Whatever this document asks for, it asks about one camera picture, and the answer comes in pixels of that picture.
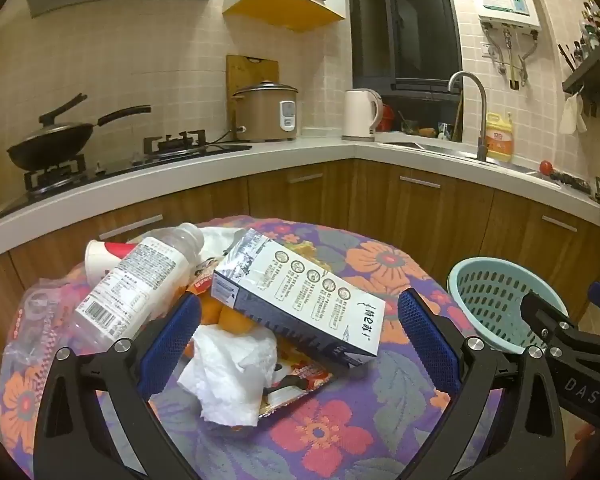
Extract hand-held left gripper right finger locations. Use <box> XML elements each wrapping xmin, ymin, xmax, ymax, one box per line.
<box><xmin>395</xmin><ymin>287</ymin><xmax>568</xmax><ymax>480</ymax></box>

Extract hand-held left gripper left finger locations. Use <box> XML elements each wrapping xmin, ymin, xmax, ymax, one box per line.
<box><xmin>32</xmin><ymin>292</ymin><xmax>203</xmax><ymax>480</ymax></box>

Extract teal plastic basket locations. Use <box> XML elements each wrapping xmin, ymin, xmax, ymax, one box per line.
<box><xmin>447</xmin><ymin>257</ymin><xmax>571</xmax><ymax>354</ymax></box>

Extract clear plastic bottle white label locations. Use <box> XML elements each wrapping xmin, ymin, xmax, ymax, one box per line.
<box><xmin>74</xmin><ymin>223</ymin><xmax>206</xmax><ymax>356</ymax></box>

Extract red and white paper cup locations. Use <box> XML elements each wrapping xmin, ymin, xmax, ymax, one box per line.
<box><xmin>84</xmin><ymin>239</ymin><xmax>142</xmax><ymax>286</ymax></box>

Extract orange snack wrapper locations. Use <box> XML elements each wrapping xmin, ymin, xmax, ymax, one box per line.
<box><xmin>187</xmin><ymin>257</ymin><xmax>343</xmax><ymax>418</ymax></box>

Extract white and navy milk carton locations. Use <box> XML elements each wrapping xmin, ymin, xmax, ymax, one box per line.
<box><xmin>210</xmin><ymin>228</ymin><xmax>381</xmax><ymax>368</ymax></box>

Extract crumpled white tissue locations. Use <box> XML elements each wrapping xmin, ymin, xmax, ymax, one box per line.
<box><xmin>177</xmin><ymin>324</ymin><xmax>279</xmax><ymax>427</ymax></box>

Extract orange peel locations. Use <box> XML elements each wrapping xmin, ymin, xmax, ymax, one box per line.
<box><xmin>199</xmin><ymin>294</ymin><xmax>262</xmax><ymax>337</ymax></box>

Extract white plastic bag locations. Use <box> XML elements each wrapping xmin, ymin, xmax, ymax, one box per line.
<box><xmin>200</xmin><ymin>226</ymin><xmax>248</xmax><ymax>262</ymax></box>

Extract purple floral tablecloth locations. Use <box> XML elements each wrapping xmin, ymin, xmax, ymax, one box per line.
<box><xmin>0</xmin><ymin>215</ymin><xmax>506</xmax><ymax>480</ymax></box>

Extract clear plastic bag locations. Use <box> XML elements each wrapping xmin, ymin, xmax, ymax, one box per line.
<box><xmin>2</xmin><ymin>277</ymin><xmax>101</xmax><ymax>377</ymax></box>

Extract wooden base cabinets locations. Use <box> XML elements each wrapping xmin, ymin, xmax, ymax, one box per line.
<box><xmin>0</xmin><ymin>157</ymin><xmax>600</xmax><ymax>396</ymax></box>

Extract black gas stove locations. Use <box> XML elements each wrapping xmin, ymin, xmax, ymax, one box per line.
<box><xmin>0</xmin><ymin>130</ymin><xmax>253</xmax><ymax>221</ymax></box>

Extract yellow detergent bottle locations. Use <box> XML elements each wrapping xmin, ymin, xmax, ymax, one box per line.
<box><xmin>485</xmin><ymin>111</ymin><xmax>516</xmax><ymax>164</ymax></box>

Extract white hanging cloth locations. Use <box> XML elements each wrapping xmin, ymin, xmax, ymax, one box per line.
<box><xmin>560</xmin><ymin>94</ymin><xmax>589</xmax><ymax>135</ymax></box>

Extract steel sink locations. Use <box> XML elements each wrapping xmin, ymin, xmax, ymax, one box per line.
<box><xmin>380</xmin><ymin>141</ymin><xmax>481</xmax><ymax>159</ymax></box>

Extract steel kitchen faucet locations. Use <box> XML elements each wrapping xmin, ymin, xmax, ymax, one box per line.
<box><xmin>447</xmin><ymin>71</ymin><xmax>490</xmax><ymax>162</ymax></box>

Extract black wok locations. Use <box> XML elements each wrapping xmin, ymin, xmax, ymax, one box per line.
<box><xmin>6</xmin><ymin>105</ymin><xmax>152</xmax><ymax>172</ymax></box>

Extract white electric kettle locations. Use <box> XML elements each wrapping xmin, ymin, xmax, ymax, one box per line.
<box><xmin>341</xmin><ymin>89</ymin><xmax>385</xmax><ymax>142</ymax></box>

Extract brown rice cooker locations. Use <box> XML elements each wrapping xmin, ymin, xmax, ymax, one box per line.
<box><xmin>231</xmin><ymin>80</ymin><xmax>301</xmax><ymax>143</ymax></box>

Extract wooden cutting board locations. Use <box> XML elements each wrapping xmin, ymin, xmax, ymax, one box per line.
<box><xmin>225</xmin><ymin>55</ymin><xmax>280</xmax><ymax>128</ymax></box>

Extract dark window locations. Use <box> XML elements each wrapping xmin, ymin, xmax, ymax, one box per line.
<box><xmin>345</xmin><ymin>0</ymin><xmax>463</xmax><ymax>106</ymax></box>

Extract black wall shelf rack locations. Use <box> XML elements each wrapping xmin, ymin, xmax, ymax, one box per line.
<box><xmin>560</xmin><ymin>0</ymin><xmax>600</xmax><ymax>117</ymax></box>

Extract wok lid with black handle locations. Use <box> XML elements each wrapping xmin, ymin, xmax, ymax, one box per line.
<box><xmin>11</xmin><ymin>93</ymin><xmax>95</xmax><ymax>147</ymax></box>

